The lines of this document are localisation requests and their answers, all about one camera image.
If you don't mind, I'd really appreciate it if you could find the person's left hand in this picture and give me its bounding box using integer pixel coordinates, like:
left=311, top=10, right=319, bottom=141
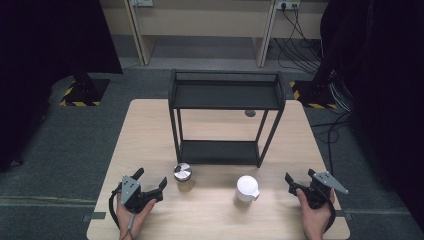
left=116, top=198, right=158, bottom=240

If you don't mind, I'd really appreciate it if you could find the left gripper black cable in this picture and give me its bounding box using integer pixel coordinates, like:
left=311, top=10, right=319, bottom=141
left=108, top=183, right=124, bottom=230

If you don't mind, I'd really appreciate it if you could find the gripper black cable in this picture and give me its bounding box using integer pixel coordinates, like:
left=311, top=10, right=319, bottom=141
left=108, top=183, right=124, bottom=230
left=323, top=189, right=338, bottom=234

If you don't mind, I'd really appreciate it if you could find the glass jar with silver lid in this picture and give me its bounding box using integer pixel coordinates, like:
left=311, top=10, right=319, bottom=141
left=173, top=162, right=194, bottom=193

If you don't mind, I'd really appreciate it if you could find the jar with white lid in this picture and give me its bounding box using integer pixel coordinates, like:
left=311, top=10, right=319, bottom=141
left=235, top=175, right=261, bottom=203

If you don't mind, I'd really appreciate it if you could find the black floor cable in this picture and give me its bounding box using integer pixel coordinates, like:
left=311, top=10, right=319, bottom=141
left=309, top=111, right=355, bottom=175

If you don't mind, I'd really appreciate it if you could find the dark curtain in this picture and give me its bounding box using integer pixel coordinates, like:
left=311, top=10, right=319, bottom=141
left=313, top=0, right=424, bottom=232
left=0, top=0, right=124, bottom=173

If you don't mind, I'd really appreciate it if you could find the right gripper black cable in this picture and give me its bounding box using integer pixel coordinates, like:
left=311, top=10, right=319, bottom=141
left=323, top=189, right=338, bottom=234

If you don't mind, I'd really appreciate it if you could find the white cable bundle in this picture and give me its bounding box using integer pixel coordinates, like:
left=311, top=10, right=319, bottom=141
left=328, top=69, right=355, bottom=113

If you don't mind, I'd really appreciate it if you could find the black metal shelf rack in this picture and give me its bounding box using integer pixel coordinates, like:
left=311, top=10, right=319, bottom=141
left=168, top=68, right=287, bottom=169

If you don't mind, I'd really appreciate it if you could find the black cable bundle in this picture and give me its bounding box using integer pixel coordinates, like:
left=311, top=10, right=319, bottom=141
left=274, top=3, right=324, bottom=75

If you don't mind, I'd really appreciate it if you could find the person's right hand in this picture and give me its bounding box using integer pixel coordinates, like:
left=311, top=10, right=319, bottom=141
left=295, top=188, right=336, bottom=240

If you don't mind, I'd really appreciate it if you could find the grey tape mark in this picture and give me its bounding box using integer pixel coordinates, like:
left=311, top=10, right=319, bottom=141
left=82, top=211, right=107, bottom=223
left=334, top=209, right=354, bottom=221

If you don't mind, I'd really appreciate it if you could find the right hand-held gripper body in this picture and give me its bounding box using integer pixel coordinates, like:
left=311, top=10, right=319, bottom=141
left=288, top=171, right=350, bottom=211

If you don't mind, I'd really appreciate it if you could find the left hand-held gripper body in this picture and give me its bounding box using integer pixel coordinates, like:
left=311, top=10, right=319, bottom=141
left=119, top=174, right=164, bottom=214

